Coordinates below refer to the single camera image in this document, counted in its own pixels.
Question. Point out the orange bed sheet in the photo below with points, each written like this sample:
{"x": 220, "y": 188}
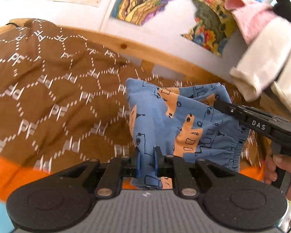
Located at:
{"x": 12, "y": 177}

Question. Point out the pink cloth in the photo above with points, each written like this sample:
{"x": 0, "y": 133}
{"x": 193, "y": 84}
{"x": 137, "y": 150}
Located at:
{"x": 249, "y": 17}

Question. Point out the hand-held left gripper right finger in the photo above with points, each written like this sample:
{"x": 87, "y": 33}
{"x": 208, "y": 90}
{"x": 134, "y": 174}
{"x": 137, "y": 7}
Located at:
{"x": 156, "y": 163}

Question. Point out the blue pants with orange print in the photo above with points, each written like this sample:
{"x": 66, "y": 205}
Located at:
{"x": 160, "y": 116}

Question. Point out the white cloth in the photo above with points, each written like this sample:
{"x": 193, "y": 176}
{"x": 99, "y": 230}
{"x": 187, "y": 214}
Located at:
{"x": 269, "y": 60}

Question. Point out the colourful swirl wall poster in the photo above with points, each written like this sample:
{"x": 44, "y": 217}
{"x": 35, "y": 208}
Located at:
{"x": 148, "y": 2}

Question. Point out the brown patterned blanket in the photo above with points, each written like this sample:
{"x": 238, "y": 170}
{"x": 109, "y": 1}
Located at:
{"x": 51, "y": 89}

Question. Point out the colourful figure wall poster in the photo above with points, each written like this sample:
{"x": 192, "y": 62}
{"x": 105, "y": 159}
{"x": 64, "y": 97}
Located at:
{"x": 211, "y": 29}

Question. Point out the wooden bed frame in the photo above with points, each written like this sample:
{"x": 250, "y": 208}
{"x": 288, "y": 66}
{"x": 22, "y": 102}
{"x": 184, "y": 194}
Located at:
{"x": 126, "y": 46}

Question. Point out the person's right hand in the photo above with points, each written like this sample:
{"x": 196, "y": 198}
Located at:
{"x": 289, "y": 162}

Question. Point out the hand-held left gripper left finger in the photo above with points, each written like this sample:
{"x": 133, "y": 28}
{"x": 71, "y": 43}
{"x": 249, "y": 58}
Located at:
{"x": 138, "y": 163}

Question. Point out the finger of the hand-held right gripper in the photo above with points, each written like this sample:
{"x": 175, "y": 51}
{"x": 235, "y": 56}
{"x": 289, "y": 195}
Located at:
{"x": 229, "y": 109}

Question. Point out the white wall pipe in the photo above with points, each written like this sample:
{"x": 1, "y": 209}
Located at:
{"x": 111, "y": 7}

